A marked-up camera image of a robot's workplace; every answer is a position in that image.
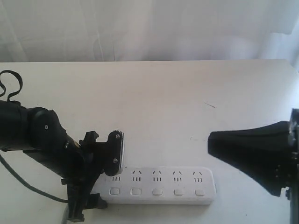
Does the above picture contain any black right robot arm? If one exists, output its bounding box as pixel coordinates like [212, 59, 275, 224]
[207, 108, 299, 224]

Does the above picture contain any white sheer curtain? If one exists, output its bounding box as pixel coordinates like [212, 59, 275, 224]
[0, 0, 299, 69]

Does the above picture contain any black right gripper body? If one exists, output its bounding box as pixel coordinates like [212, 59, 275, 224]
[207, 121, 292, 196]

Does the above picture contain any white five-outlet power strip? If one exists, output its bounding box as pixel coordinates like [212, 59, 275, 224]
[91, 167, 216, 205]

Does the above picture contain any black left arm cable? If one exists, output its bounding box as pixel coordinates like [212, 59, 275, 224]
[0, 70, 23, 102]

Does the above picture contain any grey power cord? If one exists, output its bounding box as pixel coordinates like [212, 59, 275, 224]
[0, 154, 70, 224]

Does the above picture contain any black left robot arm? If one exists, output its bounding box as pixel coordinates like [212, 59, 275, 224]
[0, 101, 124, 222]

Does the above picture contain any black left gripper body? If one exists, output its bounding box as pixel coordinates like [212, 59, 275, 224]
[23, 130, 105, 186]

